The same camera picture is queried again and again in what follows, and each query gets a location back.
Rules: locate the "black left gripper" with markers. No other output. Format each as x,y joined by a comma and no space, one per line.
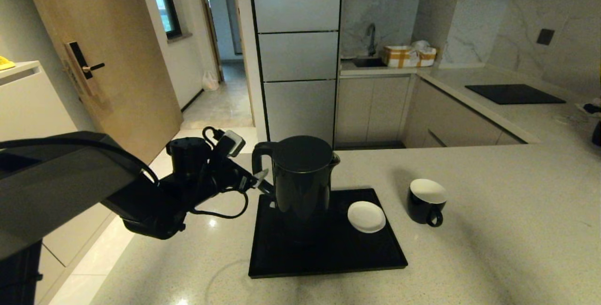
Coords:
235,176

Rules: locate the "black electric kettle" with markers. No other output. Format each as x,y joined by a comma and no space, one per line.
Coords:
303,187

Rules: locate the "white saucer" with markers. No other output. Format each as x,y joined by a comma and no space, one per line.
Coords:
366,217

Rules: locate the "black cup white inside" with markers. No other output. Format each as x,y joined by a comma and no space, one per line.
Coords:
422,206

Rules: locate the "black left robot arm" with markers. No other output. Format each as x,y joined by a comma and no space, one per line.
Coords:
70,187

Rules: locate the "white plastic bag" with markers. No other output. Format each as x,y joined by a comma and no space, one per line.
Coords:
210,81

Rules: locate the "black rectangular serving tray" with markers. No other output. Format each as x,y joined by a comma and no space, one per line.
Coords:
328,263

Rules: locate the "grey refrigerator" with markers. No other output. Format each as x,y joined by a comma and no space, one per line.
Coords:
298,56

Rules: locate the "beige cabinet under sink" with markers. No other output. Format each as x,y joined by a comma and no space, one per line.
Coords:
371,108

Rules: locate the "dark kitchen sink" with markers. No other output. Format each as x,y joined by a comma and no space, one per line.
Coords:
368,61

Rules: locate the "metal kitchen faucet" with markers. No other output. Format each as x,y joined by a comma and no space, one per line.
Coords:
372,36

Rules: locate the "light wooden door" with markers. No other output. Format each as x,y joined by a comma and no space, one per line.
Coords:
122,61

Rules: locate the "cardboard box with yellow tape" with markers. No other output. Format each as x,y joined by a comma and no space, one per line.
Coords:
400,56

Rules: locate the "dark framed window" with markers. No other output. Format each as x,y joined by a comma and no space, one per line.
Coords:
168,0

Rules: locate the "beige cabinet under cooktop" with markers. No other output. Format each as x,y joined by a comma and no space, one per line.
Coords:
455,122

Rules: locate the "white crumpled bag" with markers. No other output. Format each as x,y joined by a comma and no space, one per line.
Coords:
421,45

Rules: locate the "white storage cabinet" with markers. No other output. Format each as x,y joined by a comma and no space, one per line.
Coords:
28,103

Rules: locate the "black induction cooktop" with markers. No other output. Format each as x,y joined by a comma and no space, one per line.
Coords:
515,93

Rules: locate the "yellow object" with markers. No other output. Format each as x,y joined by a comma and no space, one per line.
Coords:
5,62

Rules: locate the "dark round object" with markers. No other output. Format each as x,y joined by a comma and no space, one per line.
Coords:
597,133

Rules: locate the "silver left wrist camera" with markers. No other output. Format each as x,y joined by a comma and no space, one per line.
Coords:
231,143

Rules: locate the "wooden door frame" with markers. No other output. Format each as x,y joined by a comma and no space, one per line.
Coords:
212,28

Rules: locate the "black wall socket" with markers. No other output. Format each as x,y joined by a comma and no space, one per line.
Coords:
546,36

